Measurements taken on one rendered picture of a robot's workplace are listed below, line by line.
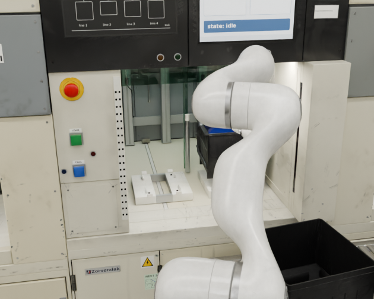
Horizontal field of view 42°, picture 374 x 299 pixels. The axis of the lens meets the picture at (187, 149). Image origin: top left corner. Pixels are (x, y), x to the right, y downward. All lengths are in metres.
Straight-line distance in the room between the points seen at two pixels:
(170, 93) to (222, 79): 1.35
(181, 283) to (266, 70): 0.51
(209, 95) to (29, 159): 0.68
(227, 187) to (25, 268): 0.92
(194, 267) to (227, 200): 0.13
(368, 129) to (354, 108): 0.09
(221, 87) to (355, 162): 0.82
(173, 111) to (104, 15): 1.10
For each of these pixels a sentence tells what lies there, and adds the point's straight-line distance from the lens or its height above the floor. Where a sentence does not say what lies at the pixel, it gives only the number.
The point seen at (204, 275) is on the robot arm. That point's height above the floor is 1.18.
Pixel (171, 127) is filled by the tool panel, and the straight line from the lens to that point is 2.41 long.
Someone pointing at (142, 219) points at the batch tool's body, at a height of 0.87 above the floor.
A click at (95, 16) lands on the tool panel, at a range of 1.38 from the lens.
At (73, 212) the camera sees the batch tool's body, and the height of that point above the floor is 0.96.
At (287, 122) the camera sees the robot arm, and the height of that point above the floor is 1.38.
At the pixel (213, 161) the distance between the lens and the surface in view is 1.76.
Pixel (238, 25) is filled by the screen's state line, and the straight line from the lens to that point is 1.44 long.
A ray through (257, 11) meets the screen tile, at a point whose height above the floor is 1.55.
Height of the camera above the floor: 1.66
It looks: 20 degrees down
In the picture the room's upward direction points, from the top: 1 degrees counter-clockwise
